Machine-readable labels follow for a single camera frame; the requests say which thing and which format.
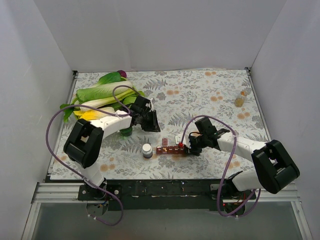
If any green plastic basket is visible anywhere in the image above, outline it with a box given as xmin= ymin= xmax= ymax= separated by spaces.
xmin=72 ymin=86 xmax=135 ymax=113

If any clear glass pill jar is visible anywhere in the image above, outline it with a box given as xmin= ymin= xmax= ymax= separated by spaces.
xmin=234 ymin=90 xmax=248 ymax=108

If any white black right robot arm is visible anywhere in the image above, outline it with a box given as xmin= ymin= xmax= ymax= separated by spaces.
xmin=186 ymin=115 xmax=300 ymax=199

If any yellow napa cabbage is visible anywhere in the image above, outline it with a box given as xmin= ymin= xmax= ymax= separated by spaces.
xmin=73 ymin=108 xmax=109 ymax=121

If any red weekly pill organizer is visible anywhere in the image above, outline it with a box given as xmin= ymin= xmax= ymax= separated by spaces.
xmin=155 ymin=138 xmax=186 ymax=155

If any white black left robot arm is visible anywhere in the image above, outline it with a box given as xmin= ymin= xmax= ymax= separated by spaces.
xmin=63 ymin=96 xmax=161 ymax=200

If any small green glass bottle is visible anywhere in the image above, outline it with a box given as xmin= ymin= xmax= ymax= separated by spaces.
xmin=119 ymin=126 xmax=133 ymax=137

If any white stem bok choy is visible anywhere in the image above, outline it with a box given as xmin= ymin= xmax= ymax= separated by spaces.
xmin=81 ymin=89 xmax=145 ymax=108

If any large green bok choy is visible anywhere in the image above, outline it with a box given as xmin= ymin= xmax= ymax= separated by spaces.
xmin=76 ymin=81 xmax=133 ymax=103

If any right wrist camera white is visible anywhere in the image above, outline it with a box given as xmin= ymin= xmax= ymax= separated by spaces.
xmin=174 ymin=133 xmax=186 ymax=148

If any white blue pill bottle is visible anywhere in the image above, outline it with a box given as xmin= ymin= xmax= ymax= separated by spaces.
xmin=141 ymin=143 xmax=153 ymax=159

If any purple onion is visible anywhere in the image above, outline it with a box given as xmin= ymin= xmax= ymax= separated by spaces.
xmin=117 ymin=70 xmax=127 ymax=78

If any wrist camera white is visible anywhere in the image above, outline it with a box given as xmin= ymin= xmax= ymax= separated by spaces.
xmin=146 ymin=98 xmax=155 ymax=112
xmin=174 ymin=133 xmax=186 ymax=148

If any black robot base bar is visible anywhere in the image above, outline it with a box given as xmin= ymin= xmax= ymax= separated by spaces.
xmin=77 ymin=178 xmax=258 ymax=211

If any floral tablecloth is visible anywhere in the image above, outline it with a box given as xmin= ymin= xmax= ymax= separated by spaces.
xmin=49 ymin=69 xmax=281 ymax=180

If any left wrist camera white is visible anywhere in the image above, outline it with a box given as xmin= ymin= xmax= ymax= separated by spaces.
xmin=146 ymin=98 xmax=155 ymax=112

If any green leafy top vegetable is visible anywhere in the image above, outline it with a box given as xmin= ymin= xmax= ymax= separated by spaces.
xmin=96 ymin=72 xmax=123 ymax=86

